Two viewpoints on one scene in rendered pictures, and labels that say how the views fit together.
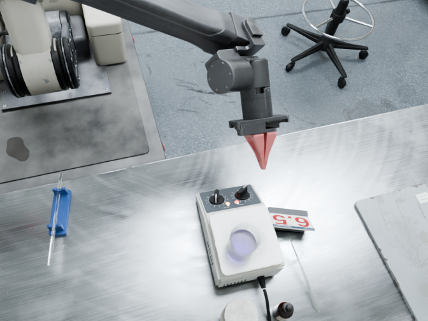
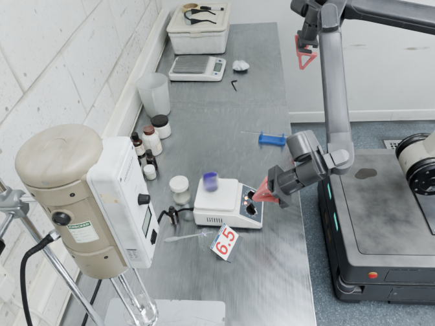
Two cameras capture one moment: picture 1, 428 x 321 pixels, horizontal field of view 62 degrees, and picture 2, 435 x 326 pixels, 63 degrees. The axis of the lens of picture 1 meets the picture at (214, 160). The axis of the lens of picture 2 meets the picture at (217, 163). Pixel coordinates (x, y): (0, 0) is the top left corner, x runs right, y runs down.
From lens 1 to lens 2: 0.93 m
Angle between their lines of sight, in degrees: 68
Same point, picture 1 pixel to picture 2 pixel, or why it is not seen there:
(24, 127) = (386, 177)
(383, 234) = (189, 310)
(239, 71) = (295, 141)
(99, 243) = (248, 152)
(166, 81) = not seen: outside the picture
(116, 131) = (384, 233)
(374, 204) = (217, 317)
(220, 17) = (340, 130)
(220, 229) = (226, 182)
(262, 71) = (305, 166)
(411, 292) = not seen: hidden behind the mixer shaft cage
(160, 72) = not seen: outside the picture
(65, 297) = (226, 140)
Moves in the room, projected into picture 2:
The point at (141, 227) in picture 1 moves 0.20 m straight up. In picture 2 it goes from (252, 170) to (252, 124)
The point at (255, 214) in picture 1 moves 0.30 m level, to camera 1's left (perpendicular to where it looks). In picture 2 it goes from (229, 201) to (271, 140)
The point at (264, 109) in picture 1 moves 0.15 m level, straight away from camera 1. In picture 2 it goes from (282, 177) to (338, 204)
